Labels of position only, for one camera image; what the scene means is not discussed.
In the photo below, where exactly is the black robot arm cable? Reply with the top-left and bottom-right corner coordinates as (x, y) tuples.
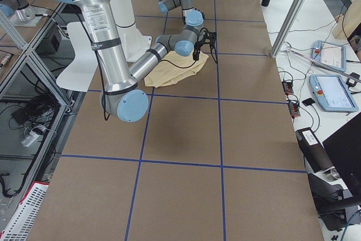
(160, 26), (218, 69)

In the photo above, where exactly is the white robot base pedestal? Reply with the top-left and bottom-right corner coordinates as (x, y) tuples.
(56, 0), (152, 92)

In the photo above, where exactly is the near teach pendant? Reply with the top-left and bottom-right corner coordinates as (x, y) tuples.
(309, 75), (359, 112)

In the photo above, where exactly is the cream long-sleeve graphic shirt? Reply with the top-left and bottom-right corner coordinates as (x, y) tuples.
(144, 51), (209, 87)

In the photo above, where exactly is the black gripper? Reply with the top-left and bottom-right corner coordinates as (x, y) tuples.
(192, 29), (217, 61)

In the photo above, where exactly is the teach pendant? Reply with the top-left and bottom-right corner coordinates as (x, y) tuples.
(311, 40), (346, 72)
(309, 75), (359, 112)

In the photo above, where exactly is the white plastic basket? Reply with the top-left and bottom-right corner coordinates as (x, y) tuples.
(1, 181), (49, 241)

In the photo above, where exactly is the black monitor stand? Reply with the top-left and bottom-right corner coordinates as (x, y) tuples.
(307, 116), (361, 232)

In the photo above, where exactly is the black cylinder roll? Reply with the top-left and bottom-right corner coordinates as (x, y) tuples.
(295, 128), (334, 173)

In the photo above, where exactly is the aluminium frame post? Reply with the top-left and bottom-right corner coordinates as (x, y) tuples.
(270, 0), (305, 59)

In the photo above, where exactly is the far teach pendant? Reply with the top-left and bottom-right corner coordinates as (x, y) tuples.
(311, 40), (346, 72)

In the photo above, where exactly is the white power strip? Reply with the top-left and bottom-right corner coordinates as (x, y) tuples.
(21, 126), (46, 147)

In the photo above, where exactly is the wooden board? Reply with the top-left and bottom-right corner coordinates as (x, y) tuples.
(332, 5), (360, 40)

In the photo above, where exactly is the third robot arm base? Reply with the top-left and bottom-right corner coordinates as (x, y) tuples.
(1, 0), (48, 27)

